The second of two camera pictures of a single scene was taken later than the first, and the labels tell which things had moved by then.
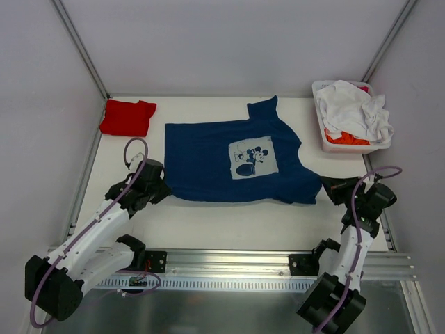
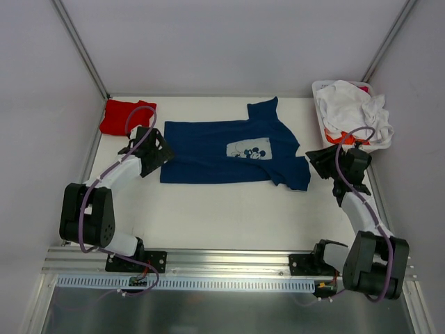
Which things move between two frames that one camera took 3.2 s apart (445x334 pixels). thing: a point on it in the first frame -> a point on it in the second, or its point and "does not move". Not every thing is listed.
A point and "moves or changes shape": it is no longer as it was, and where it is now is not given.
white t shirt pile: [348, 110] does not move
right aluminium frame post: [399, 20] does not move
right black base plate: [304, 264] does not move
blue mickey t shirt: [253, 161] moves or changes shape
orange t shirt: [345, 138] does not move
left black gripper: [153, 192] -> [158, 149]
